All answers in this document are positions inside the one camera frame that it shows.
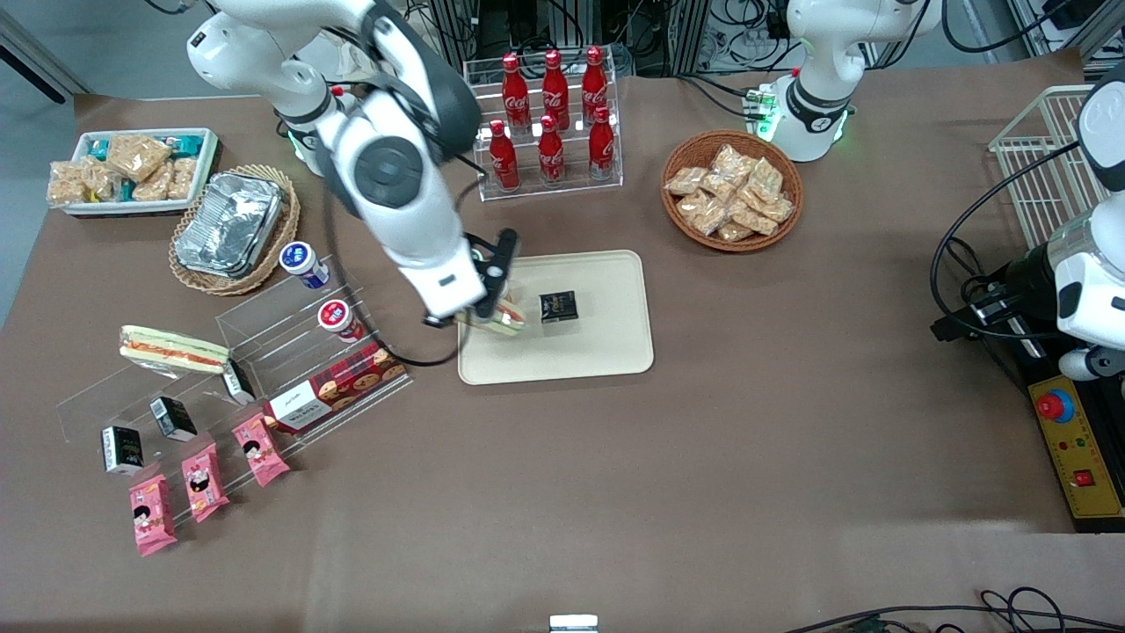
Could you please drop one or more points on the round wicker basket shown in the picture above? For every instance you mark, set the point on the round wicker basket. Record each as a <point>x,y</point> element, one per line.
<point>694,145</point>

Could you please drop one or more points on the aluminium frame rack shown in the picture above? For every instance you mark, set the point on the aluminium frame rack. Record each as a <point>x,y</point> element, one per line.
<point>668,35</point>

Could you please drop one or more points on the pink snack packet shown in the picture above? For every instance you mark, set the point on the pink snack packet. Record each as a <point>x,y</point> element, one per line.
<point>152,516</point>
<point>260,450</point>
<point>204,483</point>

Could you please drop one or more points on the white rectangular snack bin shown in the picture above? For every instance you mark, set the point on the white rectangular snack bin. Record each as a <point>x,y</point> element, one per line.
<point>209,158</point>

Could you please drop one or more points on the red lid yogurt cup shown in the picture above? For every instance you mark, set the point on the red lid yogurt cup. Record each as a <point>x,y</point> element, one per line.
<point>340,319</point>

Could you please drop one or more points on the red cola bottle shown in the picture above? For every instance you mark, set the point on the red cola bottle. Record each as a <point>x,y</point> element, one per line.
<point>602,148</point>
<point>515,97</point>
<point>594,83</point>
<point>555,88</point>
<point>551,156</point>
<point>504,163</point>

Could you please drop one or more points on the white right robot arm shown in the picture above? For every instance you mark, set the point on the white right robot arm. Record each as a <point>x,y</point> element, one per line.
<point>395,176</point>

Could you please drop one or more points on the stack of foil trays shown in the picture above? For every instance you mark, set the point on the stack of foil trays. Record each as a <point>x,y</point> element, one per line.
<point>228,224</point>

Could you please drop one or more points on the beige rice cracker packet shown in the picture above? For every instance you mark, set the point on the beige rice cracker packet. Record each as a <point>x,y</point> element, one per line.
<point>66,183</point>
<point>151,185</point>
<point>136,154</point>
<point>181,178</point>
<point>101,180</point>

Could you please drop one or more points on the blue lid yogurt cup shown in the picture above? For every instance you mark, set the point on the blue lid yogurt cup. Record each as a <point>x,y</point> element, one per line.
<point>303,262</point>

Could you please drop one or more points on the clear acrylic tiered stand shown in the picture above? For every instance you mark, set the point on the clear acrylic tiered stand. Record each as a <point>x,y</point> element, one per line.
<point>264,321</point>

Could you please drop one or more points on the red emergency stop button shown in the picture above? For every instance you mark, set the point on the red emergency stop button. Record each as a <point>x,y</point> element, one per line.
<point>1053,405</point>

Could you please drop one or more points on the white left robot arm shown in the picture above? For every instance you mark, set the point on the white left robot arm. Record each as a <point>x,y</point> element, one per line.
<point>817,53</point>

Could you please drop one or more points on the small black box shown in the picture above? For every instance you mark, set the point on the small black box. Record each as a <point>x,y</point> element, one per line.
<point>122,450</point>
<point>237,382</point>
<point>558,307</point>
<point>173,418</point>

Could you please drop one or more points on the teal snack packet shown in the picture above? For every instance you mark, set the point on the teal snack packet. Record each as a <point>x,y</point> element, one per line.
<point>186,145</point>
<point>98,148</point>

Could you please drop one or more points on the long sandwich in clear wrap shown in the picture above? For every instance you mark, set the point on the long sandwich in clear wrap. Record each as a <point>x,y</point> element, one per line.
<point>171,348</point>

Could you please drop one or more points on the yellow control box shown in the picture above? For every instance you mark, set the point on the yellow control box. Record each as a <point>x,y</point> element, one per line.
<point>1085,448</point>

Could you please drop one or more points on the triangular sandwich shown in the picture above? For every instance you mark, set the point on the triangular sandwich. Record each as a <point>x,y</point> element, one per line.
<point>505,321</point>

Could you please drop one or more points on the clear acrylic bottle rack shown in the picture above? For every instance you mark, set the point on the clear acrylic bottle rack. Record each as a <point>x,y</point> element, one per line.
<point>571,189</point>

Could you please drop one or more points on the clear bag of crackers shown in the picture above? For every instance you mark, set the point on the clear bag of crackers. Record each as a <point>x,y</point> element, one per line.
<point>735,231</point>
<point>777,209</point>
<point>752,217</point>
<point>732,163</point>
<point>684,181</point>
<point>718,186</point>
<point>701,214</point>
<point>765,178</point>

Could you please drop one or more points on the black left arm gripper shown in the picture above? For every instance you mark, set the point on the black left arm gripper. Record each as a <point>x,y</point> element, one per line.
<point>1022,278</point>

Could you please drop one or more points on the dark metal bar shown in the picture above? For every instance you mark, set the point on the dark metal bar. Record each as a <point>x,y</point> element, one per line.
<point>35,66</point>

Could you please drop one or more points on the small white device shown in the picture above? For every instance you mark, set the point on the small white device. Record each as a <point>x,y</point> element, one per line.
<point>573,623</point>

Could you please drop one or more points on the beige plastic tray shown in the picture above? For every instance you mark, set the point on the beige plastic tray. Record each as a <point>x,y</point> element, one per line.
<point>598,343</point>

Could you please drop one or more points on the red plaid cookie box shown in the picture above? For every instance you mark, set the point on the red plaid cookie box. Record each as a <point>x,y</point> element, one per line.
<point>343,382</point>

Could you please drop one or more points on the oval wicker basket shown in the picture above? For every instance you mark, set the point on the oval wicker basket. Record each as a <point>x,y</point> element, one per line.
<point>279,237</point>

